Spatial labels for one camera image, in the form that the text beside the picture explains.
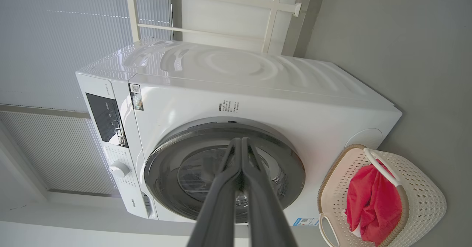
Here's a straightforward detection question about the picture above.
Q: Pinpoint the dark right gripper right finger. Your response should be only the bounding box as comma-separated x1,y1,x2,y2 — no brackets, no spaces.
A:
242,138,299,247

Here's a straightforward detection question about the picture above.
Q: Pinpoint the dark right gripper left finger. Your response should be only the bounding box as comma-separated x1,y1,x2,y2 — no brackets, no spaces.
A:
186,138,243,247

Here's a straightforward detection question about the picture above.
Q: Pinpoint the dark round glass washer door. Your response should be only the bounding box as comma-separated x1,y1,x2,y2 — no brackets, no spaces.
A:
143,123,306,225

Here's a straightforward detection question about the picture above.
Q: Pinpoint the red and white garment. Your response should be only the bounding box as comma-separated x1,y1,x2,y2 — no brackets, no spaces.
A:
345,164,403,246

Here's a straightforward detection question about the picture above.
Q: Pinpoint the white front-load washing machine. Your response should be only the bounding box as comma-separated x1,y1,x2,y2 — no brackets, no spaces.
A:
76,37,403,227

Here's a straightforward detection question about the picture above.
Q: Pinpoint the cream perforated laundry basket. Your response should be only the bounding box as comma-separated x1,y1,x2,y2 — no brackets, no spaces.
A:
317,144,448,247

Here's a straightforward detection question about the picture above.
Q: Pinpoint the blue energy label sticker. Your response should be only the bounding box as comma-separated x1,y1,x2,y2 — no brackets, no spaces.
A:
293,218,320,227

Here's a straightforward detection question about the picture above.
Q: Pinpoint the white washer dial knob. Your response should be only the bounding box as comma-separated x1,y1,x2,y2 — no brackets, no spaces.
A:
109,161,131,178

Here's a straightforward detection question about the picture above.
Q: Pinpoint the QR code sticker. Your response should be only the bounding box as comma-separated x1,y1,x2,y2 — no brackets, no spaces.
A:
129,84,145,111

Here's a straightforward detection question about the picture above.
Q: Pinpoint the black washer control panel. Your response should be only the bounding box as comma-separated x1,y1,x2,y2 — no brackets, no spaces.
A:
85,93,129,148

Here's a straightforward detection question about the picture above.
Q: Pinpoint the white pleated window blind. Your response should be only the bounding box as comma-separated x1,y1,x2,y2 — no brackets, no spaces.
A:
0,111,119,196
0,0,173,112

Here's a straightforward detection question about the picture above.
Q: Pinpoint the white metal rack frame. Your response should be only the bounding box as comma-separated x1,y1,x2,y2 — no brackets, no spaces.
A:
125,0,302,54

